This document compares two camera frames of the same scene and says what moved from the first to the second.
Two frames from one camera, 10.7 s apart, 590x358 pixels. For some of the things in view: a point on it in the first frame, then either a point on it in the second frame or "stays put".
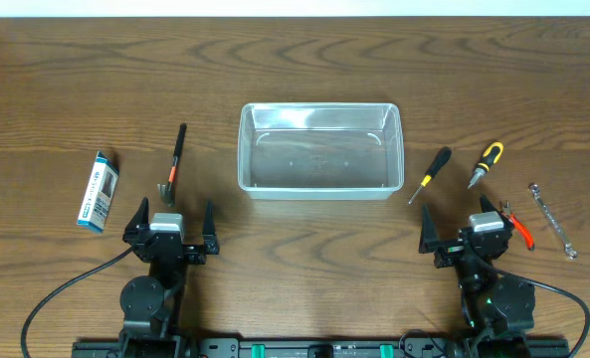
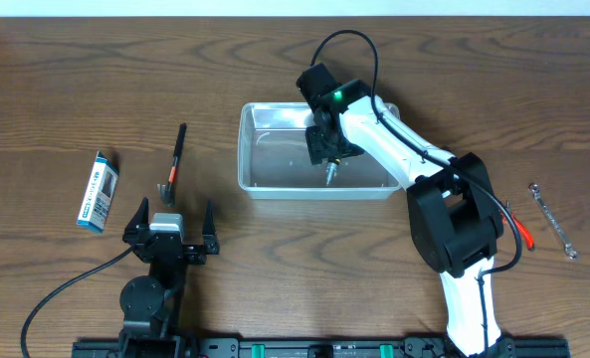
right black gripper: (449, 251) -> (316, 150)
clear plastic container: (320, 150) stays put
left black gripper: (209, 247) stays put
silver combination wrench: (570, 253) stays put
